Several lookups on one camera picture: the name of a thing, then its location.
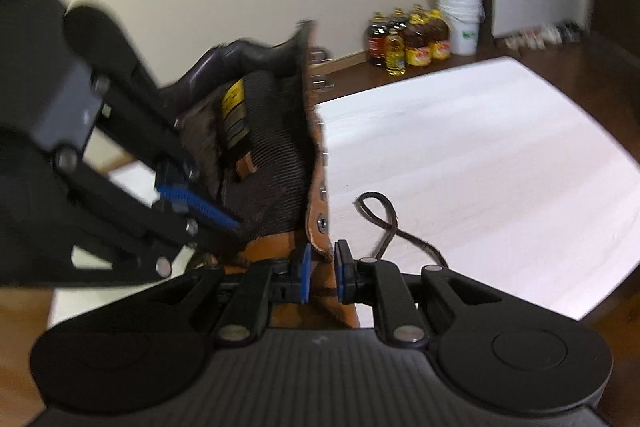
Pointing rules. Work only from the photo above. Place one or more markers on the white plastic bucket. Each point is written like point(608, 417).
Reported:
point(462, 24)

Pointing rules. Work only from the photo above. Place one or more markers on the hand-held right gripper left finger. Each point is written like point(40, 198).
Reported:
point(302, 274)

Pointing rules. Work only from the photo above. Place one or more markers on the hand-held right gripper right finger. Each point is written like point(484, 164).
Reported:
point(341, 272)

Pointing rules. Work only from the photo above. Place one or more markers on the brown leather boot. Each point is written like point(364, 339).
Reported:
point(275, 157)

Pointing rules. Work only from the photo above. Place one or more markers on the row of light shoes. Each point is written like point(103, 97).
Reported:
point(542, 34)

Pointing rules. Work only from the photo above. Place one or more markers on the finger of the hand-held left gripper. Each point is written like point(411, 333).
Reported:
point(125, 207)
point(200, 209)

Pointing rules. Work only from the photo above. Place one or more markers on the row of cooking oil bottles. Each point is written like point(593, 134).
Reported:
point(415, 42)

